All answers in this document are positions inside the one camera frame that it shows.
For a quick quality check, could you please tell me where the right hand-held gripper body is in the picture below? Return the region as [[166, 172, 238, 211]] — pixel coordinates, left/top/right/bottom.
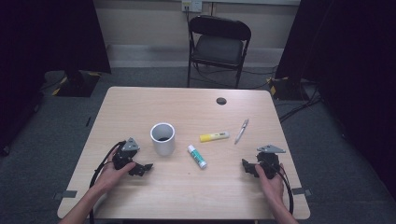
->
[[255, 144, 287, 180]]

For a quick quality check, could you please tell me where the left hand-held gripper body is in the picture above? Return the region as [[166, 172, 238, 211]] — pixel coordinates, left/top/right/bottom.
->
[[111, 137, 141, 171]]

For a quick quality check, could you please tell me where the white cup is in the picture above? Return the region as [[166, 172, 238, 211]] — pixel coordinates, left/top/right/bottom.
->
[[149, 121, 177, 157]]

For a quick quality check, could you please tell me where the silver pen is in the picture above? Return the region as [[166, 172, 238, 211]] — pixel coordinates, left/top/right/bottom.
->
[[233, 118, 250, 146]]

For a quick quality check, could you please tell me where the yellow highlighter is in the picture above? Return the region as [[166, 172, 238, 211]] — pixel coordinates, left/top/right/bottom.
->
[[199, 131, 231, 144]]

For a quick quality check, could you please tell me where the white and green glue stick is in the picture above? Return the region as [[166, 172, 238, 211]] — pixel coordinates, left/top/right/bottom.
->
[[187, 144, 208, 170]]

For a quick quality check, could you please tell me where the person's left hand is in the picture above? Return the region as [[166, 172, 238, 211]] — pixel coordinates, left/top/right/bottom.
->
[[92, 147, 137, 196]]

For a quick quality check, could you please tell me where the person's right hand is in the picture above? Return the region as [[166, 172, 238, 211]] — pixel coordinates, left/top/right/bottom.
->
[[254, 163, 285, 203]]

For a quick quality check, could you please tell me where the grey tape strip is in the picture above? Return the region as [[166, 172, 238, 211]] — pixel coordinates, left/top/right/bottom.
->
[[290, 187, 313, 197], [52, 189, 78, 201]]

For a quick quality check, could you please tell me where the black stand base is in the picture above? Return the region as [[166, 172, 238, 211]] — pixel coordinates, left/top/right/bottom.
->
[[51, 69, 103, 98], [266, 76, 311, 102]]

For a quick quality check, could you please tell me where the black folding chair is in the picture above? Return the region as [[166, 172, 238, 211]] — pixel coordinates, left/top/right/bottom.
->
[[187, 14, 252, 90]]

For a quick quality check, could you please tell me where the dark curtain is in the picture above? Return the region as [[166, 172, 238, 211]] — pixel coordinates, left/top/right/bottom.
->
[[0, 0, 112, 157], [275, 0, 396, 201]]

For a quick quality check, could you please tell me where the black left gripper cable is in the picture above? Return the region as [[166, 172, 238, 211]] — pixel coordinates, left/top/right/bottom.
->
[[89, 140, 126, 224]]

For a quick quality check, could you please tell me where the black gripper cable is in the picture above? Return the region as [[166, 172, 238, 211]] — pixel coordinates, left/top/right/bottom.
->
[[276, 162, 295, 217], [89, 140, 126, 224]]

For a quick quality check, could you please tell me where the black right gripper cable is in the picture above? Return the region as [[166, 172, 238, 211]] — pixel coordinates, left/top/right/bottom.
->
[[276, 162, 295, 217]]

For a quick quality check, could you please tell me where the white wall socket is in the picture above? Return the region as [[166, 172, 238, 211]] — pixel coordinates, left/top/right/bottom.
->
[[181, 0, 204, 14]]

